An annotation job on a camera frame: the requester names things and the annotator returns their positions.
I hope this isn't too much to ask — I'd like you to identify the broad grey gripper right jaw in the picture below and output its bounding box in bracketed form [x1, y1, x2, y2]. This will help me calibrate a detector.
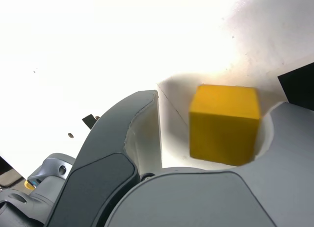
[105, 101, 314, 227]

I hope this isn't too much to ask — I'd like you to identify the black tape strip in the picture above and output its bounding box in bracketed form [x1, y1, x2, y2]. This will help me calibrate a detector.
[81, 113, 99, 130]

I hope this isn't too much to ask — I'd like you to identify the yellow cube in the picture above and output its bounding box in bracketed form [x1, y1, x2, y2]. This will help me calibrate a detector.
[188, 84, 261, 167]

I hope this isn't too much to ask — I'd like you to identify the narrow grey gripper left jaw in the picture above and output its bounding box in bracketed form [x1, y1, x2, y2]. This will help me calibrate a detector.
[45, 89, 163, 227]

